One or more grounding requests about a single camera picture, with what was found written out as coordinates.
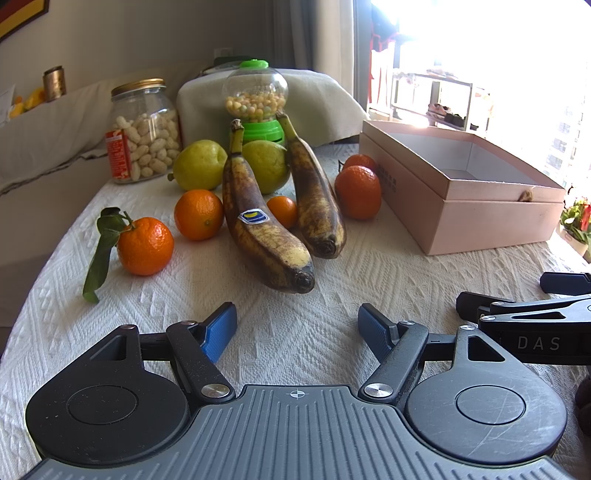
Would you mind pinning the pink cardboard box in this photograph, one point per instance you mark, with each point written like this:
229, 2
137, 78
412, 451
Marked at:
457, 192

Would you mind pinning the mandarin with green leaf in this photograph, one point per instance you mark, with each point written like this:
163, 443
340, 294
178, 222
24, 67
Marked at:
144, 247

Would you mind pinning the green pear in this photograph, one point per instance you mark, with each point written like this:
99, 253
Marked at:
269, 165
199, 166

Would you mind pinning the orange mandarin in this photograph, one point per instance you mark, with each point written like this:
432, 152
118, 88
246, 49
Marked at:
198, 215

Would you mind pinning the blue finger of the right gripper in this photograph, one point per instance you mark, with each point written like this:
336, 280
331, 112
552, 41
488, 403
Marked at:
471, 306
566, 283

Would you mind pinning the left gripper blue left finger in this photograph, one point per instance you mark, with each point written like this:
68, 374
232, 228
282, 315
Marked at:
196, 347

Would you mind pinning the framed red gold picture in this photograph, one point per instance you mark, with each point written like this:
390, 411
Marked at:
16, 14

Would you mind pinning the green candy dispenser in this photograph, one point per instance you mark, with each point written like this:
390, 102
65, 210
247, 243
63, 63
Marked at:
254, 93

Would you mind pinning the white blanket covered cushion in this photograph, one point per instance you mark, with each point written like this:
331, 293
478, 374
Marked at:
319, 108

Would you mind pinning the white textured tablecloth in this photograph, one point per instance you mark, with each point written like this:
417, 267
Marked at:
282, 339

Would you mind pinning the metal shoe rack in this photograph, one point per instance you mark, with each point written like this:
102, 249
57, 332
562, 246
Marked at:
429, 99

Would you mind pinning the operator hand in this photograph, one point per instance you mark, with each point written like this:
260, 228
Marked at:
583, 404

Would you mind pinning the ripe banana with sticker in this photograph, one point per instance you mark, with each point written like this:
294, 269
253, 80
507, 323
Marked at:
277, 258

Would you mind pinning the mandarin behind large one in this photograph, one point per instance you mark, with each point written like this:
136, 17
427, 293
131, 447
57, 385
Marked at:
360, 160

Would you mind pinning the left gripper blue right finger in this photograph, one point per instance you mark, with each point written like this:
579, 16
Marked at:
398, 348

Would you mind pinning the small orange kumquat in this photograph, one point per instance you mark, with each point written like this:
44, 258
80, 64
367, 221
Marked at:
284, 209

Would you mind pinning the glass jar of peanuts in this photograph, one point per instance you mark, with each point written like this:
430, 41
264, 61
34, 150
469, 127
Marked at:
143, 138

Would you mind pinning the potted flower plant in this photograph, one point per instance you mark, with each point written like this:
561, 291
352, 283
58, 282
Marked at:
574, 225

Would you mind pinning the ripe brown banana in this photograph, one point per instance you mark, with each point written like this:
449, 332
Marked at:
318, 216

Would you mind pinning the bronze metal cup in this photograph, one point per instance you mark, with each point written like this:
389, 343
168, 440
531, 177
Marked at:
54, 83

